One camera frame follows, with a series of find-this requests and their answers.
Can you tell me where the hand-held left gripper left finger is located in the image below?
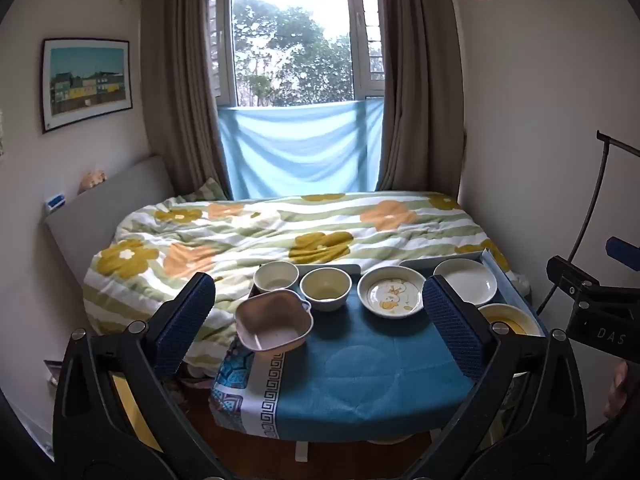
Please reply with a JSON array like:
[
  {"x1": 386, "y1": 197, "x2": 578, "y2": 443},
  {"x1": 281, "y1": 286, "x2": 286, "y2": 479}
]
[{"x1": 52, "y1": 272, "x2": 226, "y2": 480}]

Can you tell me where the small beige plush toy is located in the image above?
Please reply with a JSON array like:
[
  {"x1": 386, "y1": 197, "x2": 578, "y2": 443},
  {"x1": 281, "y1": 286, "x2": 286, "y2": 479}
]
[{"x1": 80, "y1": 170, "x2": 108, "y2": 193}]

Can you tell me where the light blue hanging cloth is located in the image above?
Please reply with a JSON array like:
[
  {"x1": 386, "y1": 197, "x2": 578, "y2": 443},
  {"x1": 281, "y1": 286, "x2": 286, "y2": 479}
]
[{"x1": 216, "y1": 100, "x2": 386, "y2": 201}]

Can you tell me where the green patterned pillow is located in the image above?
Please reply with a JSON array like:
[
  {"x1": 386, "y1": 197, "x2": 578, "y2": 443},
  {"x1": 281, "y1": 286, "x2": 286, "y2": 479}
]
[{"x1": 180, "y1": 177, "x2": 228, "y2": 203}]

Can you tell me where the blue patterned tablecloth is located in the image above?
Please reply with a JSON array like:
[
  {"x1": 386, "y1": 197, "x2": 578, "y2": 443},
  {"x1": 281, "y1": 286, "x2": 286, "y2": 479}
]
[{"x1": 209, "y1": 260, "x2": 546, "y2": 436}]

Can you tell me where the floral striped blanket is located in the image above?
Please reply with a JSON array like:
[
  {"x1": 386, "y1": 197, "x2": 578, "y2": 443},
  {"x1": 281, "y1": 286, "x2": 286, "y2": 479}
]
[{"x1": 82, "y1": 191, "x2": 513, "y2": 366}]

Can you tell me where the pink square bowl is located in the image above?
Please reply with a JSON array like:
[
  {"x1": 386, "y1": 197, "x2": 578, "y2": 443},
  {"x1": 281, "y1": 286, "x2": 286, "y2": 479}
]
[{"x1": 234, "y1": 288, "x2": 314, "y2": 352}]

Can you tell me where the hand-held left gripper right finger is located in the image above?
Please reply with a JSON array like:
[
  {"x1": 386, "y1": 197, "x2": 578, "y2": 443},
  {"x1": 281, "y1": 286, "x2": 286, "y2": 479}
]
[{"x1": 407, "y1": 275, "x2": 586, "y2": 480}]

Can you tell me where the cream round bowl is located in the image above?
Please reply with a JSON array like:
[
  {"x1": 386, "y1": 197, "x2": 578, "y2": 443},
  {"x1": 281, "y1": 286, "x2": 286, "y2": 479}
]
[{"x1": 299, "y1": 267, "x2": 353, "y2": 312}]

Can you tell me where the black curved metal rod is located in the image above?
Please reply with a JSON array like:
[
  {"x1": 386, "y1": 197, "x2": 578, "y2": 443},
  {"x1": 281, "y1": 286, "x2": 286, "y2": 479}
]
[{"x1": 537, "y1": 130, "x2": 640, "y2": 311}]

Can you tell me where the grey headboard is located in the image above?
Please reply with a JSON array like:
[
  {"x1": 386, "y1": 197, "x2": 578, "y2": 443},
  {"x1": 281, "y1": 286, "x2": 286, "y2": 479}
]
[{"x1": 45, "y1": 155, "x2": 176, "y2": 286}]

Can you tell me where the yellow padded seat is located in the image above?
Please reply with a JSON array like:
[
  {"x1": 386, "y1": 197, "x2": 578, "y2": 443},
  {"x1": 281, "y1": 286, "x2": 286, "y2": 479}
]
[{"x1": 111, "y1": 374, "x2": 166, "y2": 452}]

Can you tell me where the plain white plate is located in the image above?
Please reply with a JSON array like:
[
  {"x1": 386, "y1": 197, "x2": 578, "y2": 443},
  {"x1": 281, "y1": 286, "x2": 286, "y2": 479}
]
[{"x1": 433, "y1": 258, "x2": 499, "y2": 307}]

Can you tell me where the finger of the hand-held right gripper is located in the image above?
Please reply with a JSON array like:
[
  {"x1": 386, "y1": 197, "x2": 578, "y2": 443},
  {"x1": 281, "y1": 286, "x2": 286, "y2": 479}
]
[
  {"x1": 605, "y1": 236, "x2": 640, "y2": 272},
  {"x1": 546, "y1": 255, "x2": 601, "y2": 311}
]

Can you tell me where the duck print plate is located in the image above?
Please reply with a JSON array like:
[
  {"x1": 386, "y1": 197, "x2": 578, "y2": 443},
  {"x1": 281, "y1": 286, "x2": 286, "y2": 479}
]
[{"x1": 357, "y1": 266, "x2": 427, "y2": 319}]

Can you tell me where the small white bowl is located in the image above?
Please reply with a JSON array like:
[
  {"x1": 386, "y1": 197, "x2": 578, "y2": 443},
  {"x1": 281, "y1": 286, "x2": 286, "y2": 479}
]
[{"x1": 253, "y1": 260, "x2": 300, "y2": 295}]

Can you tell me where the yellow rimmed plate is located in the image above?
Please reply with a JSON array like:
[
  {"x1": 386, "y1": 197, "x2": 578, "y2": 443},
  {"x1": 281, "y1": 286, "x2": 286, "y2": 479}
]
[{"x1": 477, "y1": 303, "x2": 543, "y2": 338}]

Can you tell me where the person's right hand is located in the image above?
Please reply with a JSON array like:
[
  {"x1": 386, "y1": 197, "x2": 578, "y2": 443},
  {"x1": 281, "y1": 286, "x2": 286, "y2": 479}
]
[{"x1": 602, "y1": 360, "x2": 629, "y2": 418}]

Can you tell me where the window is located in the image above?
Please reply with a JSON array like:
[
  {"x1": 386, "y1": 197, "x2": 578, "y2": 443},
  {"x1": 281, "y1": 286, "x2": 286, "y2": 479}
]
[{"x1": 207, "y1": 0, "x2": 386, "y2": 111}]

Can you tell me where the framed houses picture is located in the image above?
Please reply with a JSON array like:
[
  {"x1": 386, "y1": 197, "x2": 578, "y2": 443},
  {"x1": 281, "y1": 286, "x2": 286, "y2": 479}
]
[{"x1": 40, "y1": 37, "x2": 133, "y2": 134}]

